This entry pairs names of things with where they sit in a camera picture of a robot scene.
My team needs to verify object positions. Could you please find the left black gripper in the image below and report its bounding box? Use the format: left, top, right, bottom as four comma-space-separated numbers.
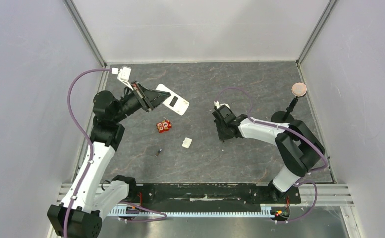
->
112, 81, 170, 123

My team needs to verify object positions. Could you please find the white remote control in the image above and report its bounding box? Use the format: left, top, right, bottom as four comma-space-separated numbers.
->
156, 84, 190, 116

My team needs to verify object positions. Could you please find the white battery cover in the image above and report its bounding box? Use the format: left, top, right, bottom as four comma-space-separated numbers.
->
182, 137, 192, 148

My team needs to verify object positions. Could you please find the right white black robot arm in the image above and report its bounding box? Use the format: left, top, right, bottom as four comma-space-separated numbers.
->
212, 104, 328, 202

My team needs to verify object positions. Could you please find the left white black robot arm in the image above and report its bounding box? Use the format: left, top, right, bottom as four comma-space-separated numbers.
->
47, 82, 173, 238

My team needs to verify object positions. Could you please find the red battery pack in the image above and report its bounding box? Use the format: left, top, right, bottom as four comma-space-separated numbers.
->
156, 119, 172, 133

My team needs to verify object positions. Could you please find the black stand with pink disc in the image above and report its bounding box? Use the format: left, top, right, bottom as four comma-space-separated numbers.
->
270, 82, 307, 123

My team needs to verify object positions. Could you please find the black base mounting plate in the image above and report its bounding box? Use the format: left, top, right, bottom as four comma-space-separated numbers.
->
125, 183, 301, 212

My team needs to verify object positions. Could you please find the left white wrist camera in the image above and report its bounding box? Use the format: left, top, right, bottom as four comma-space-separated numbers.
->
111, 66, 132, 88

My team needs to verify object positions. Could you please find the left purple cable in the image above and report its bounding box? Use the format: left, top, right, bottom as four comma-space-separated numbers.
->
63, 68, 114, 238

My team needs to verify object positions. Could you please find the white slotted cable duct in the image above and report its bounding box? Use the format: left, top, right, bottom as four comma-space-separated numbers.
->
108, 205, 275, 218

